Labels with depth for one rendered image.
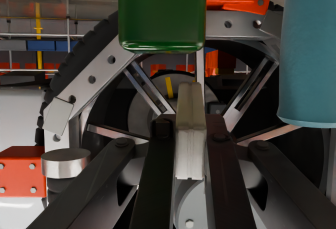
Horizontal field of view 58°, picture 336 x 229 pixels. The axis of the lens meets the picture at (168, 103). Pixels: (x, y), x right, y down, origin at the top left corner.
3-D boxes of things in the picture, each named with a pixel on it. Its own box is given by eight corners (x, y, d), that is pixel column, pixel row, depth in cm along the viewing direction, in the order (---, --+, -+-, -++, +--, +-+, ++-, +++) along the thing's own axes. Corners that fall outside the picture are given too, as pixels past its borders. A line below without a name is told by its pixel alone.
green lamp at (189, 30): (126, -19, 17) (127, 53, 17) (115, -45, 13) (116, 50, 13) (198, -18, 17) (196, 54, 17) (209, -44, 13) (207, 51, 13)
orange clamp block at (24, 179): (60, 145, 57) (11, 145, 56) (44, 157, 49) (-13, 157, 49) (61, 181, 57) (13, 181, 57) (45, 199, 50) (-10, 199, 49)
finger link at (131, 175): (174, 189, 14) (108, 187, 14) (177, 135, 18) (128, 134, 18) (174, 161, 13) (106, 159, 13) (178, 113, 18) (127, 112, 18)
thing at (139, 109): (134, 67, 102) (123, 158, 106) (132, 67, 94) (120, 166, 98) (228, 80, 103) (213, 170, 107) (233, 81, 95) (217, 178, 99)
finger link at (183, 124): (189, 180, 15) (174, 180, 15) (189, 121, 22) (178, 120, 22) (191, 128, 14) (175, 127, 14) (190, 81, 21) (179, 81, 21)
